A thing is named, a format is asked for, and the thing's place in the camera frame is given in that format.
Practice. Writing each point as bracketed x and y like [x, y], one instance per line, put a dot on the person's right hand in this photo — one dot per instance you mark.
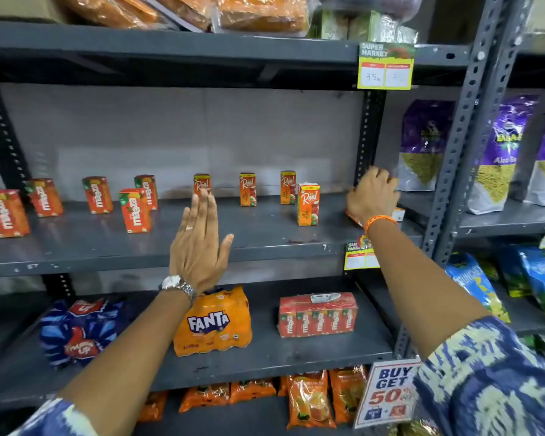
[372, 197]

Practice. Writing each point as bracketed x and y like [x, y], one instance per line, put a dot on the person's left hand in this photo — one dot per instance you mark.
[195, 254]

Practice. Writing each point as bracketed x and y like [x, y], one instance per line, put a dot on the person's left middle finger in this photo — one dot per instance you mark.
[200, 213]

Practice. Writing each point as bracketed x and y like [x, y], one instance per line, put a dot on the person's left thumb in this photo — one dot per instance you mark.
[226, 250]

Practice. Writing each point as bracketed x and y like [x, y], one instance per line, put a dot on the person's left little finger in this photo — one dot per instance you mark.
[179, 233]

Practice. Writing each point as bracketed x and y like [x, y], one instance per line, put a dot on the person's right fingers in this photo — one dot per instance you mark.
[384, 177]

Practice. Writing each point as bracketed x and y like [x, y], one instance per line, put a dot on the orange juice carton white top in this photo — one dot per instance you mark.
[248, 189]
[288, 187]
[308, 205]
[201, 182]
[398, 214]

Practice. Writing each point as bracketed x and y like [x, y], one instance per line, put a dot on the person's right forearm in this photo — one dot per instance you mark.
[413, 276]

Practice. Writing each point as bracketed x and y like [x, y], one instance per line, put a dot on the person's left forearm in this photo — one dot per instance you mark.
[127, 358]

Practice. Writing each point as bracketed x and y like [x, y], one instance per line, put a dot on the orange thread wristband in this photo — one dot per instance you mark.
[378, 219]

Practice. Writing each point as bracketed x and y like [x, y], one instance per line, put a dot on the red mango drink carton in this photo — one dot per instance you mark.
[135, 211]
[45, 197]
[7, 214]
[98, 195]
[149, 188]

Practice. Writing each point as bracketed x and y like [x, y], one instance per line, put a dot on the silver metal wristwatch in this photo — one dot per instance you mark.
[179, 284]

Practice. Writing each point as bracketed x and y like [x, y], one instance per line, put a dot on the orange soda bottle pack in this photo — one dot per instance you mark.
[213, 324]

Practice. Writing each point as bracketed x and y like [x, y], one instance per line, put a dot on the shrink-wrapped red carton multipack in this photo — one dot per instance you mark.
[317, 315]

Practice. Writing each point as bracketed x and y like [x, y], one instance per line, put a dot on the blue soda bottle pack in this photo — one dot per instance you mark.
[79, 333]

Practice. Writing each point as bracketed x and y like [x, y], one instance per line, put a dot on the green foil packets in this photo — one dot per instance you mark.
[368, 29]

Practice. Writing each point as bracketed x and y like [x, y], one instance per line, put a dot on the row of orange drink packets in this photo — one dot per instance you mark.
[309, 399]

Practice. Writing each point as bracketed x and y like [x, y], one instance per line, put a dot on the wide grey metal shelving rack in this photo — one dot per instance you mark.
[163, 45]

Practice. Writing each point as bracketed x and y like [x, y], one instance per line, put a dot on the clear bag of orange snacks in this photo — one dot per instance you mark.
[104, 8]
[188, 6]
[263, 11]

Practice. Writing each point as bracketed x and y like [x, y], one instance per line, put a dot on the white promotion sign card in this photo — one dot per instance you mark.
[386, 395]

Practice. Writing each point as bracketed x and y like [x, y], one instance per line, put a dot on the blue white patterned shirt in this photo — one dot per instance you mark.
[490, 385]

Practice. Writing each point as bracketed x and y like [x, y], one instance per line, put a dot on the brown cardboard box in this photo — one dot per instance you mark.
[18, 5]

